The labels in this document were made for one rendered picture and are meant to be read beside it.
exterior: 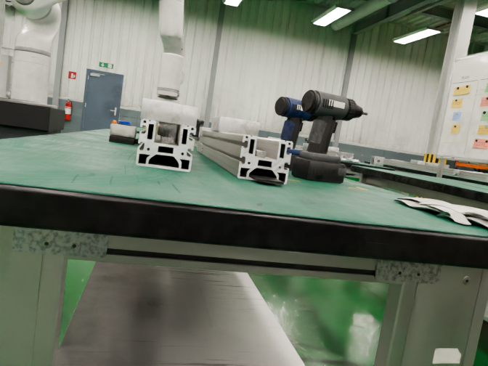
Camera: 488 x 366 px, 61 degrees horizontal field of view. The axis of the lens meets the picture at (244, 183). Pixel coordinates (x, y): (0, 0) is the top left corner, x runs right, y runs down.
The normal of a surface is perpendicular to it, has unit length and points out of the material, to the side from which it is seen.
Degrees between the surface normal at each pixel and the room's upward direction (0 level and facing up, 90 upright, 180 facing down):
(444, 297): 90
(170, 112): 90
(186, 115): 90
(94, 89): 90
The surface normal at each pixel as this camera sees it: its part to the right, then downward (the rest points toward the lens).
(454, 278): 0.21, 0.14
